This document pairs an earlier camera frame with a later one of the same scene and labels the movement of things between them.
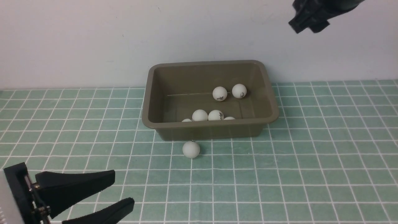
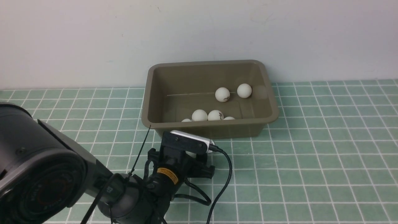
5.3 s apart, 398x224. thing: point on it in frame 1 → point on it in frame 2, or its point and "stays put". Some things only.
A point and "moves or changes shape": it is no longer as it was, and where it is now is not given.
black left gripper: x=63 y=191 → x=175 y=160
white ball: x=199 y=115 stays put
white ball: x=215 y=115 stays put
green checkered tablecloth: x=331 y=157 stays put
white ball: x=239 y=91 moves or changes shape
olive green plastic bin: x=173 y=90 stays put
